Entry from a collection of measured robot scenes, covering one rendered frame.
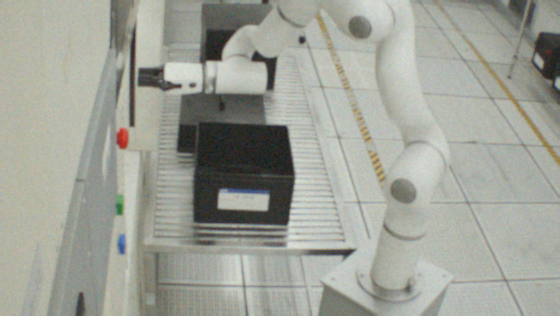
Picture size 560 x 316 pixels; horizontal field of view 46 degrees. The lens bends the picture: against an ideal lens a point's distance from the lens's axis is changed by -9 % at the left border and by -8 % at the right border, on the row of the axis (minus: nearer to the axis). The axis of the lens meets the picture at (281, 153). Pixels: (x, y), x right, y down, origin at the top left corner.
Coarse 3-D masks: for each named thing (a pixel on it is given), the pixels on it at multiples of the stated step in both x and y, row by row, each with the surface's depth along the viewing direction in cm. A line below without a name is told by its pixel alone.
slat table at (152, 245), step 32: (288, 64) 293; (160, 96) 259; (288, 96) 269; (160, 128) 241; (320, 128) 251; (160, 160) 224; (192, 160) 227; (320, 160) 234; (160, 192) 298; (192, 192) 212; (320, 192) 219; (160, 224) 280; (224, 224) 201; (320, 224) 205
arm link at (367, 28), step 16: (288, 0) 161; (304, 0) 159; (320, 0) 156; (336, 0) 152; (352, 0) 147; (368, 0) 147; (288, 16) 163; (304, 16) 162; (336, 16) 152; (352, 16) 147; (368, 16) 145; (384, 16) 147; (352, 32) 148; (368, 32) 146; (384, 32) 148
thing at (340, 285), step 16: (368, 240) 201; (352, 256) 194; (368, 256) 195; (336, 272) 188; (352, 272) 189; (432, 272) 191; (336, 288) 183; (352, 288) 183; (432, 288) 186; (320, 304) 190; (336, 304) 186; (352, 304) 182; (368, 304) 178; (384, 304) 179; (400, 304) 179; (416, 304) 180; (432, 304) 186
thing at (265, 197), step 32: (224, 128) 215; (256, 128) 216; (288, 128) 215; (224, 160) 222; (256, 160) 222; (288, 160) 209; (224, 192) 195; (256, 192) 196; (288, 192) 196; (256, 224) 202; (288, 224) 203
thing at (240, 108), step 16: (192, 96) 241; (208, 96) 242; (224, 96) 237; (240, 96) 244; (256, 96) 245; (192, 112) 232; (208, 112) 232; (224, 112) 233; (240, 112) 235; (256, 112) 236; (192, 128) 226; (192, 144) 229
